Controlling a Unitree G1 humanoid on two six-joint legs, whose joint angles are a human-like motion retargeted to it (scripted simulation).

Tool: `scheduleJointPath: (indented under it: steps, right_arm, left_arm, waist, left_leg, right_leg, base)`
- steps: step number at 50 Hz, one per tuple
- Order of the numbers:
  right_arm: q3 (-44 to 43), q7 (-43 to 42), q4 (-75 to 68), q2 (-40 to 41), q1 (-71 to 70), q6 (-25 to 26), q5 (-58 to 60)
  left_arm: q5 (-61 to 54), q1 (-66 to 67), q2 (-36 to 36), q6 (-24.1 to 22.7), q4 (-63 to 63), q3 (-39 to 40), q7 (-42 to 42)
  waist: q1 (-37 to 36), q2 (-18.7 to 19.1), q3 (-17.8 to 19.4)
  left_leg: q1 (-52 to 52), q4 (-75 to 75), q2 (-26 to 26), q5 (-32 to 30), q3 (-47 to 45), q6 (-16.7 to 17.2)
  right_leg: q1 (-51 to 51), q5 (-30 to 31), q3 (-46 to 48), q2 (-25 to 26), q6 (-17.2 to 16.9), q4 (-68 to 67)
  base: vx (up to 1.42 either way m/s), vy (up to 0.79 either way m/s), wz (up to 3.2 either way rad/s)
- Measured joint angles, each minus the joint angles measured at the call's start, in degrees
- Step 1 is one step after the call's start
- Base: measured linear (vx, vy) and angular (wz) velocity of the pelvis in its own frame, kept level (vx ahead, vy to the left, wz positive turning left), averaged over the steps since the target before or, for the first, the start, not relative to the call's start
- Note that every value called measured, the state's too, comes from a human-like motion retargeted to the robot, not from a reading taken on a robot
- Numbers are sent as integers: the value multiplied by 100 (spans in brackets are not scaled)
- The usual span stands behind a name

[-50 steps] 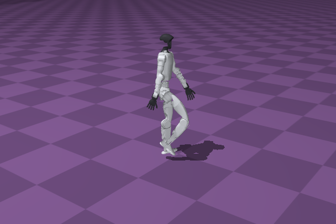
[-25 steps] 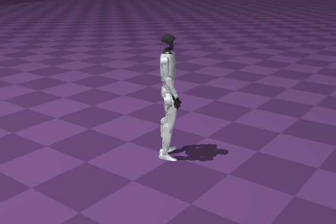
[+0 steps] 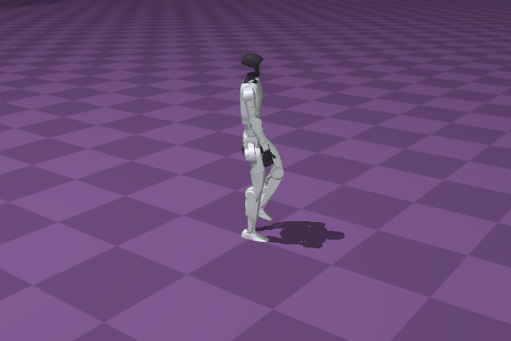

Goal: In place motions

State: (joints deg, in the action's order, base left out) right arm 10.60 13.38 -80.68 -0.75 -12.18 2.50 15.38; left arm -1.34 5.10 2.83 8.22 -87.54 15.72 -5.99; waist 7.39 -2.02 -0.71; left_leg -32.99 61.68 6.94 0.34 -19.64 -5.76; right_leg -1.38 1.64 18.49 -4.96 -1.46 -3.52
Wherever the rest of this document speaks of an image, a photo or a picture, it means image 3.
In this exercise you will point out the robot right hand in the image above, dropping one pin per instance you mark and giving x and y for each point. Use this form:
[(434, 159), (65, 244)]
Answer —
[(267, 157)]

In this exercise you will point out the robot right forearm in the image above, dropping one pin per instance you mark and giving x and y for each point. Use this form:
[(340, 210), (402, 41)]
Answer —
[(258, 131)]

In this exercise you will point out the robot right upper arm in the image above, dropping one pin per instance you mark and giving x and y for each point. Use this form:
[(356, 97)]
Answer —
[(249, 98)]

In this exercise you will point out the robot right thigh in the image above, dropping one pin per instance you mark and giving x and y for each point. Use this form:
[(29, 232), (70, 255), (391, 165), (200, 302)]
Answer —
[(257, 170)]

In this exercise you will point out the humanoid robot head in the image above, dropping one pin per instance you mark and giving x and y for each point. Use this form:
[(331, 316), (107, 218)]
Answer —
[(252, 60)]

